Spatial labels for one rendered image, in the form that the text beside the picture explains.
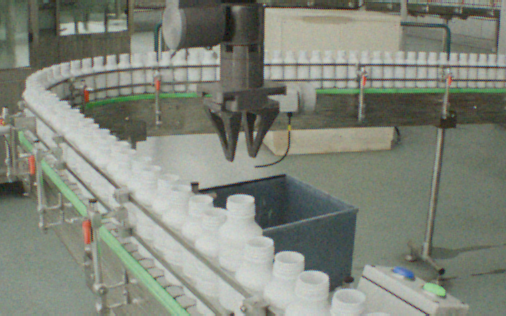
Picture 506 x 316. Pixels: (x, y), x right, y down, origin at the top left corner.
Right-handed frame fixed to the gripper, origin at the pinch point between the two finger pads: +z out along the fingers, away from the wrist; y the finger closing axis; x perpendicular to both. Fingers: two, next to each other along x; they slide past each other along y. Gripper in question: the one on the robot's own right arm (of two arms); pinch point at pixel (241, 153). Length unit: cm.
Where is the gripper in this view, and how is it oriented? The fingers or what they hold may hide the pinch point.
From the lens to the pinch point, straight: 83.5
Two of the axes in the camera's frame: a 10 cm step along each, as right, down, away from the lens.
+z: -0.1, 9.5, 3.0
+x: 5.3, 2.6, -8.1
